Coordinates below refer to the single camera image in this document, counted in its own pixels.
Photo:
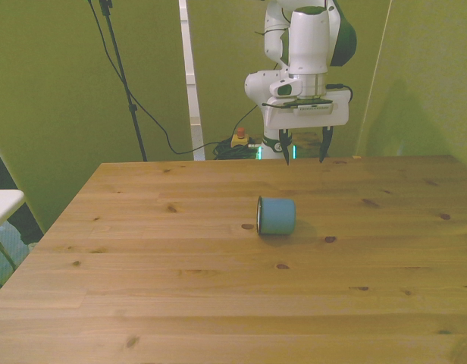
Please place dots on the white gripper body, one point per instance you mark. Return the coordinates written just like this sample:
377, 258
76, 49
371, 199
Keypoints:
309, 119

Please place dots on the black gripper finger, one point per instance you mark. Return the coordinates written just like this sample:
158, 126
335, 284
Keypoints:
326, 146
285, 146

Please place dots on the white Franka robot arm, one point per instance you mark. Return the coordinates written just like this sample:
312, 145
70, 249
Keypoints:
307, 41

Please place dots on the blue mug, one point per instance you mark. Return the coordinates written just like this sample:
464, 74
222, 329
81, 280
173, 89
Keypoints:
279, 217

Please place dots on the yellow emergency stop button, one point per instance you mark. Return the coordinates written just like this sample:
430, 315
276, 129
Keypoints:
239, 139

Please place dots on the black tripod stand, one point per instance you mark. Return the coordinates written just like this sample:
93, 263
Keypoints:
121, 76

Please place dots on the white side table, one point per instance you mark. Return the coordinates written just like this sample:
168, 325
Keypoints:
2, 206

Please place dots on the flat wrist camera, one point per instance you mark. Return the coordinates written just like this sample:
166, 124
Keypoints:
313, 107

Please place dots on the white upright post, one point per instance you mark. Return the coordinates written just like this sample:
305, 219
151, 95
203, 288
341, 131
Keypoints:
192, 76

